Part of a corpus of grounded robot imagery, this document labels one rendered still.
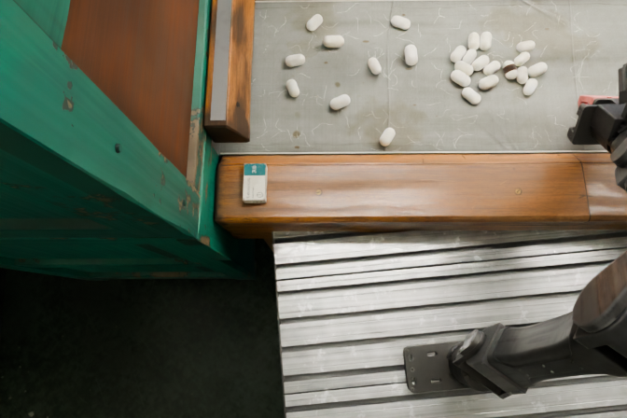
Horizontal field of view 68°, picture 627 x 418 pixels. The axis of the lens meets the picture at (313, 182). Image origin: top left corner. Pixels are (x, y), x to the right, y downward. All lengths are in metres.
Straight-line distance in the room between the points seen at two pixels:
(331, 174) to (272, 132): 0.13
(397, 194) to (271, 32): 0.38
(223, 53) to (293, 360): 0.50
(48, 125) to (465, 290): 0.69
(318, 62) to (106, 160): 0.53
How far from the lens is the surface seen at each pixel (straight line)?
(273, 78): 0.85
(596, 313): 0.48
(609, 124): 0.79
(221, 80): 0.72
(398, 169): 0.76
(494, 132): 0.85
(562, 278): 0.91
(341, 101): 0.80
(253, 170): 0.74
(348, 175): 0.75
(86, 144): 0.38
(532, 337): 0.63
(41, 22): 0.35
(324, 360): 0.82
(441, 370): 0.83
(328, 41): 0.86
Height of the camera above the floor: 1.48
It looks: 74 degrees down
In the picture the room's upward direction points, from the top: 3 degrees counter-clockwise
